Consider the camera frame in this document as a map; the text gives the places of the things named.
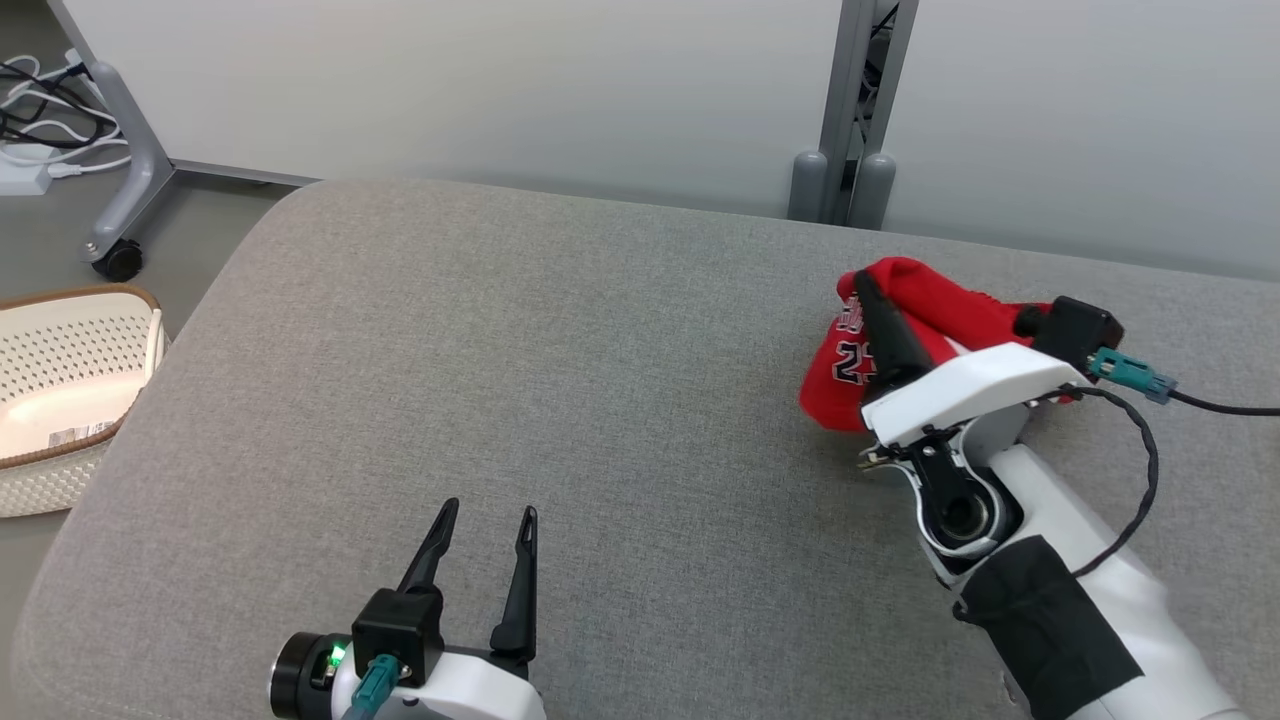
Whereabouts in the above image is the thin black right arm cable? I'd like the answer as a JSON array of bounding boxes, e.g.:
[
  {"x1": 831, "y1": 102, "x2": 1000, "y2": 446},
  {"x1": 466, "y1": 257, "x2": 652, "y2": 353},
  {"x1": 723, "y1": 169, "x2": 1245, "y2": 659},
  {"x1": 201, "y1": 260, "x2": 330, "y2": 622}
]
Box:
[{"x1": 950, "y1": 385, "x2": 1162, "y2": 621}]

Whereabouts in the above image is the right camera cable teal plug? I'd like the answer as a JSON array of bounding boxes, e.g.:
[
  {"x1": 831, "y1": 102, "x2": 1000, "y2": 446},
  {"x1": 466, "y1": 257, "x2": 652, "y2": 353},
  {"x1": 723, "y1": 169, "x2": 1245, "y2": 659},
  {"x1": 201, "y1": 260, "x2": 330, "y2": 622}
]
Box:
[{"x1": 1088, "y1": 347, "x2": 1280, "y2": 416}]

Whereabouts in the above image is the white floor cable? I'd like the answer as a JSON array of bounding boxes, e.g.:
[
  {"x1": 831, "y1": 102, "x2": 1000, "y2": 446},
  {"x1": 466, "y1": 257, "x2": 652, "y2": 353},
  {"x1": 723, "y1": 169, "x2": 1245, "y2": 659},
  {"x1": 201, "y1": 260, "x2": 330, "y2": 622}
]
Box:
[{"x1": 0, "y1": 48, "x2": 133, "y2": 181}]

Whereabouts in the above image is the camera cable teal plug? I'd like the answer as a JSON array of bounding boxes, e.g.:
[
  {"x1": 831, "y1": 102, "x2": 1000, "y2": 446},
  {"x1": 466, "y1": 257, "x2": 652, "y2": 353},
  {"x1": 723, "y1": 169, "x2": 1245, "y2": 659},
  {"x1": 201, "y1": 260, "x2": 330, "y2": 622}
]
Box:
[
  {"x1": 343, "y1": 655, "x2": 401, "y2": 720},
  {"x1": 1088, "y1": 347, "x2": 1280, "y2": 416}
]

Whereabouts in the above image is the white perforated laundry basket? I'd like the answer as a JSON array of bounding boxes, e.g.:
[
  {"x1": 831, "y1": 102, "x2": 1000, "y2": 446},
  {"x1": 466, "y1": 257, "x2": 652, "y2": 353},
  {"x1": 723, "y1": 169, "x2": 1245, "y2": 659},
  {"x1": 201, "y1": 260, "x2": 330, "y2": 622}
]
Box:
[{"x1": 0, "y1": 283, "x2": 169, "y2": 519}]

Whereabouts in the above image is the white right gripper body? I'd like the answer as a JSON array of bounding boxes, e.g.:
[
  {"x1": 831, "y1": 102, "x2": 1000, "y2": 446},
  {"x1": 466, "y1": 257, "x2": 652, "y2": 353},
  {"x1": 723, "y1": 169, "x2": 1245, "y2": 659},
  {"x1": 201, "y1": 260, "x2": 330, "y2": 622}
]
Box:
[{"x1": 857, "y1": 343, "x2": 1092, "y2": 468}]

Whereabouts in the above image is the white power strip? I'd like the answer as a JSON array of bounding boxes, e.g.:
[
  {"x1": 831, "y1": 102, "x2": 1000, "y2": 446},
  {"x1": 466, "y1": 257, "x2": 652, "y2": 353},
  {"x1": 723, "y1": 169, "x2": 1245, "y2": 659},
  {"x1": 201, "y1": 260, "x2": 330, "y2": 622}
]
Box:
[{"x1": 0, "y1": 160, "x2": 53, "y2": 197}]

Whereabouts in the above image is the grey partition post with feet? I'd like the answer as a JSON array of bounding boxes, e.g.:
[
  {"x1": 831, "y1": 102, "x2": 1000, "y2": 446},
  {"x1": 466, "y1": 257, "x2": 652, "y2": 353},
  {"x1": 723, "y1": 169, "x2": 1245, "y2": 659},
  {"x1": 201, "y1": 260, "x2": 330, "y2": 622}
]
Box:
[{"x1": 788, "y1": 0, "x2": 921, "y2": 231}]

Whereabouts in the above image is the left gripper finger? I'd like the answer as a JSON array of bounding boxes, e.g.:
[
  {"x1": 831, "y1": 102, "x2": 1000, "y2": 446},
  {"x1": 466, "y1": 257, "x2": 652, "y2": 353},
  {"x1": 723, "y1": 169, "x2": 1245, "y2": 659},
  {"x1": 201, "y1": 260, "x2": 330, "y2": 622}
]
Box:
[
  {"x1": 488, "y1": 506, "x2": 540, "y2": 662},
  {"x1": 398, "y1": 497, "x2": 461, "y2": 596}
]

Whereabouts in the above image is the red basketball jersey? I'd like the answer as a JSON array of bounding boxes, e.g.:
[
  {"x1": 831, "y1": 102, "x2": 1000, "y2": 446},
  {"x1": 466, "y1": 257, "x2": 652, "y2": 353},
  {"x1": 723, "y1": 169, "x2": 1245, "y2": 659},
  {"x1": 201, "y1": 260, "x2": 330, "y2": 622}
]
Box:
[{"x1": 798, "y1": 257, "x2": 1086, "y2": 436}]

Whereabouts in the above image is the grey partition leg with caster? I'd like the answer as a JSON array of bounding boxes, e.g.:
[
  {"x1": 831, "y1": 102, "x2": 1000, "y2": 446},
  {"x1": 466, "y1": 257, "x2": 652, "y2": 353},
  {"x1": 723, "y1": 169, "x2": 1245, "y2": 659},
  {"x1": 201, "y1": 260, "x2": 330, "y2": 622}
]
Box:
[{"x1": 45, "y1": 0, "x2": 321, "y2": 283}]

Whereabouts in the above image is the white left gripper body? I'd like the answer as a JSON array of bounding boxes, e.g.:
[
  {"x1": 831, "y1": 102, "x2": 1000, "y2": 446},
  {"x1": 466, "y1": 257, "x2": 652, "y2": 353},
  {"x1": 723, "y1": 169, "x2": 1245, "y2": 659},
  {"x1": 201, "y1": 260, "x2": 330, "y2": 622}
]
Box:
[{"x1": 332, "y1": 650, "x2": 547, "y2": 720}]

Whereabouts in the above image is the left camera cable teal plug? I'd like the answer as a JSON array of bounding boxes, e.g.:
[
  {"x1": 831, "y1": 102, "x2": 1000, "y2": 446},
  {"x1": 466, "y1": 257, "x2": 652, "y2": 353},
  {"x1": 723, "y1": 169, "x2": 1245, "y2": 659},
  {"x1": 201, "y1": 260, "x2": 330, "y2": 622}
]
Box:
[{"x1": 343, "y1": 655, "x2": 401, "y2": 720}]

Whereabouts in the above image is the black floor cable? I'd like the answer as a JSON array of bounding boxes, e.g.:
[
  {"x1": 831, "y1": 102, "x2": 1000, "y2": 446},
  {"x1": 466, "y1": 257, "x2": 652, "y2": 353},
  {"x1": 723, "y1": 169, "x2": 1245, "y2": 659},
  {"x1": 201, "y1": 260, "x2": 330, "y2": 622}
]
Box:
[{"x1": 0, "y1": 58, "x2": 123, "y2": 148}]

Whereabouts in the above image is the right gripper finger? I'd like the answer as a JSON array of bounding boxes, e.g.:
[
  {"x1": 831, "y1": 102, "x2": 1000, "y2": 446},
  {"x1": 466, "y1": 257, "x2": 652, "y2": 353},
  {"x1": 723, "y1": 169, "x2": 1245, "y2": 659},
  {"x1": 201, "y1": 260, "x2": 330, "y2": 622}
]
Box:
[{"x1": 852, "y1": 270, "x2": 934, "y2": 402}]

